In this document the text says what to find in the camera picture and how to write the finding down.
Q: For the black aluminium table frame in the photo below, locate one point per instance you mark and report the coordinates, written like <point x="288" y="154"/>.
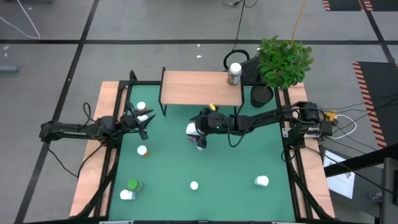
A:
<point x="140" y="82"/>

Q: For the grey flat floor object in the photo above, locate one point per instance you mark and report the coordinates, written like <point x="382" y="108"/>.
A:
<point x="7" y="68"/>

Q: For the yellow power plug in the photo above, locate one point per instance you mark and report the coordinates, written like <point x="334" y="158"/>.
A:
<point x="330" y="115"/>

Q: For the amber pill bottle white cap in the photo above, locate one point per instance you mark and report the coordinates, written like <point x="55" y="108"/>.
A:
<point x="140" y="105"/>
<point x="142" y="150"/>

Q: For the wooden shelf black metal frame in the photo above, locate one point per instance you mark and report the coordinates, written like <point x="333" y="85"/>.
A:
<point x="199" y="88"/>

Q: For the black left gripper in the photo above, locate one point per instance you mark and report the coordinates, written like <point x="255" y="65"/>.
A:
<point x="130" y="123"/>

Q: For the black mat orange striped edge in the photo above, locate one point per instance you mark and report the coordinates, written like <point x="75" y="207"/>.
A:
<point x="385" y="93"/>
<point x="345" y="4"/>

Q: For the yellow tag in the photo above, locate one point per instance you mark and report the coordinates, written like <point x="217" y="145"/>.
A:
<point x="212" y="107"/>

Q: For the white Excedrin bottle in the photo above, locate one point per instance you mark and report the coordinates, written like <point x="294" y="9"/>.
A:
<point x="194" y="185"/>

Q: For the silver aluminium bar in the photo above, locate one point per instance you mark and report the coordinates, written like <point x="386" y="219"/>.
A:
<point x="284" y="222"/>
<point x="116" y="222"/>

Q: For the black metal beam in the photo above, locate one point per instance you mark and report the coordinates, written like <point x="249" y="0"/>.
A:
<point x="357" y="160"/>

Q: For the green caffeine bottle green cap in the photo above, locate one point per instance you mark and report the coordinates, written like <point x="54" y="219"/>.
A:
<point x="133" y="184"/>

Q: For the green potted plant black pot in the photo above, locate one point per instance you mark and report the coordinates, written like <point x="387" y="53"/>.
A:
<point x="283" y="62"/>

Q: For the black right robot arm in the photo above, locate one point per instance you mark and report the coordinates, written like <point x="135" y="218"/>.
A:
<point x="264" y="118"/>

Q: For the grey cabinet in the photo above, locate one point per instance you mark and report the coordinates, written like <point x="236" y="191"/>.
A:
<point x="388" y="193"/>

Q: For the monitor with white screen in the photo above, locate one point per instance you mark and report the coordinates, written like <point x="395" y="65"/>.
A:
<point x="339" y="180"/>

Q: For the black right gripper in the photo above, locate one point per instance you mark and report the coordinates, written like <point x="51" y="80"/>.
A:
<point x="214" y="123"/>

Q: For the green table mat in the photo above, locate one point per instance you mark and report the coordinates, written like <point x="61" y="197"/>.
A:
<point x="186" y="202"/>

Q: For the white-capped bottle red green label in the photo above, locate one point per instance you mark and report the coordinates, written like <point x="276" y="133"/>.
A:
<point x="235" y="68"/>

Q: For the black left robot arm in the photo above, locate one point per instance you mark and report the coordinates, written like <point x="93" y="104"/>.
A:
<point x="71" y="130"/>

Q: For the black mesh object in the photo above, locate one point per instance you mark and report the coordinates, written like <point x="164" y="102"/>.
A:
<point x="250" y="70"/>

